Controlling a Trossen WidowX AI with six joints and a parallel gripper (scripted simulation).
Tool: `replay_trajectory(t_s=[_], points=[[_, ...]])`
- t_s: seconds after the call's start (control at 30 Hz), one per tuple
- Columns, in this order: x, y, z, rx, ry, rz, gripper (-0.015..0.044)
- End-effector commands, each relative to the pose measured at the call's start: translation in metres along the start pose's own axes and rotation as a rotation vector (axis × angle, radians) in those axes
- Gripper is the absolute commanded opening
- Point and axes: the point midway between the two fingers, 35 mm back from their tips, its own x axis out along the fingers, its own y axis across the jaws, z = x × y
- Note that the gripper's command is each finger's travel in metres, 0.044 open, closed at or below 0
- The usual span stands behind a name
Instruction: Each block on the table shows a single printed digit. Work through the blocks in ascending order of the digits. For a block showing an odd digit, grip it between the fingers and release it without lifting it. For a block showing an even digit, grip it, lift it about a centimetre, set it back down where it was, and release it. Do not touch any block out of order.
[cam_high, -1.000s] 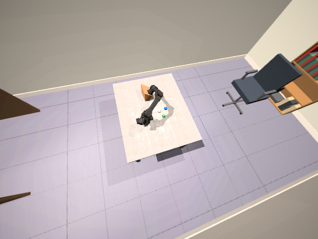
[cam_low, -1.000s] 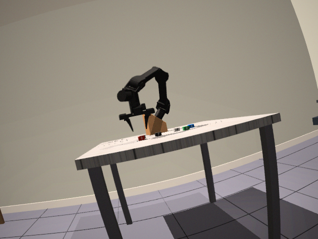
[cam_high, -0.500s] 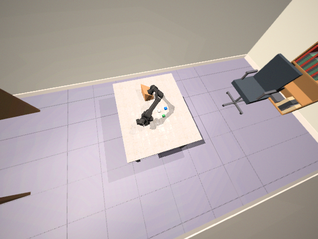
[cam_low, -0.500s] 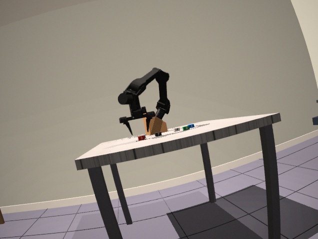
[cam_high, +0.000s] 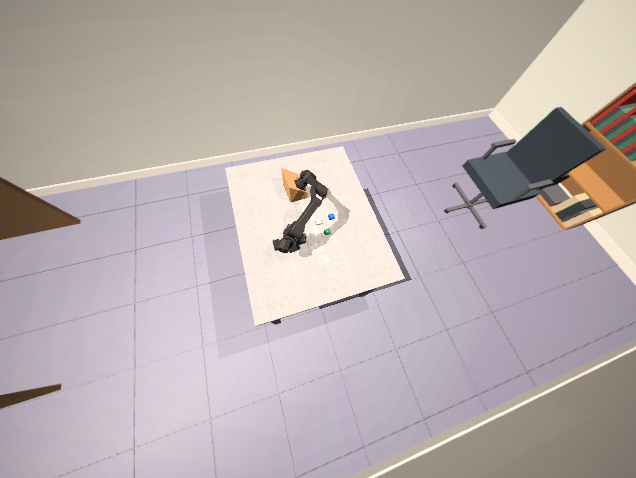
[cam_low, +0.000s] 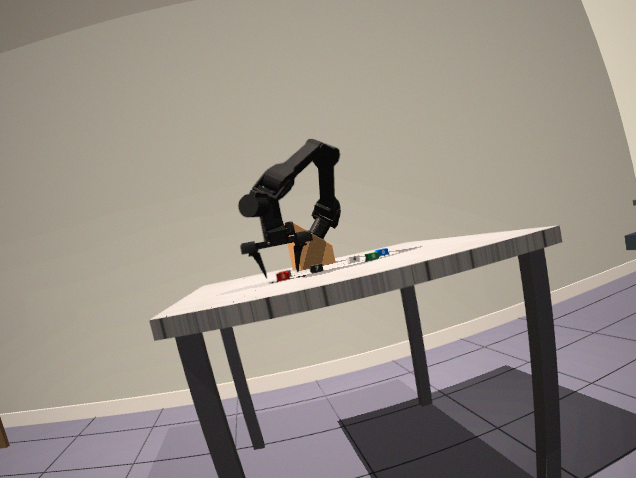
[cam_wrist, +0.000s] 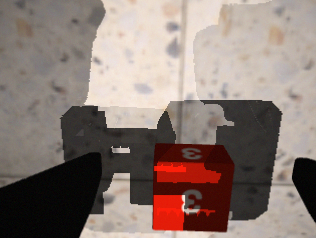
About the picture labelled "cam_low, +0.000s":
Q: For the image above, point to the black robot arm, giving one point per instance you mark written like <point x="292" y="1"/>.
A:
<point x="279" y="179"/>

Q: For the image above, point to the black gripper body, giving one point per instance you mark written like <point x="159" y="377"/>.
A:
<point x="272" y="221"/>

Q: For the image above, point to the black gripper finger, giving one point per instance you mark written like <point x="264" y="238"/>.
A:
<point x="297" y="254"/>
<point x="258" y="259"/>

